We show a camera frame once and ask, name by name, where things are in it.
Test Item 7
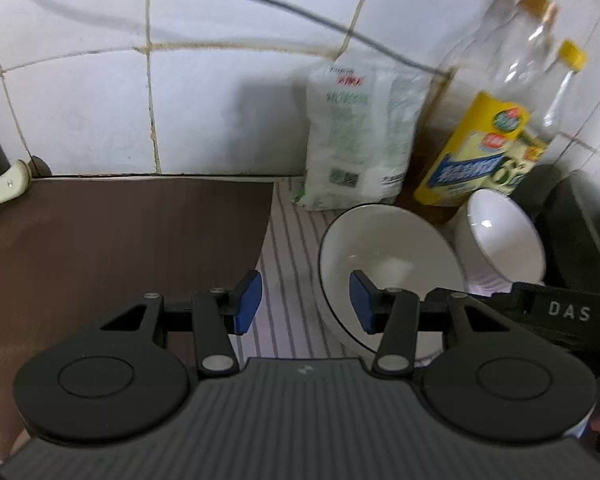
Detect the striped counter mat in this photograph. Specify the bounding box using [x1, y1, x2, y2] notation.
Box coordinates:
[224, 177, 483, 362]

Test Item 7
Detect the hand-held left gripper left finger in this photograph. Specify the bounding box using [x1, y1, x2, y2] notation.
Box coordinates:
[99, 269, 264, 379]

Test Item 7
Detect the cooking wine bottle yellow label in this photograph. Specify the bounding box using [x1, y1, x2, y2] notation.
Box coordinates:
[412, 0, 561, 227]

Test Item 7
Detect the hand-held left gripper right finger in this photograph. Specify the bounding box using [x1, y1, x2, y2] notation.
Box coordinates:
[349, 269, 517, 377]

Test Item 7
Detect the clear vinegar bottle yellow cap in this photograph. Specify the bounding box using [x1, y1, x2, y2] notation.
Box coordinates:
[500, 39, 589, 197]

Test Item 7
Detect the white ribbed bowl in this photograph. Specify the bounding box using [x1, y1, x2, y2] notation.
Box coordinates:
[318, 203, 466, 362]
[453, 189, 547, 295]

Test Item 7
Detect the white knife handle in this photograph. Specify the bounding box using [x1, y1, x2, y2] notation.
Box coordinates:
[0, 159, 31, 209]

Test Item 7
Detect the white powder bag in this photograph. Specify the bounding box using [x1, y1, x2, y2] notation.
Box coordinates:
[290, 62, 432, 212]

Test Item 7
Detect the brown counter mat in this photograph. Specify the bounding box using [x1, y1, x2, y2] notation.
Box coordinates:
[0, 175, 276, 463]

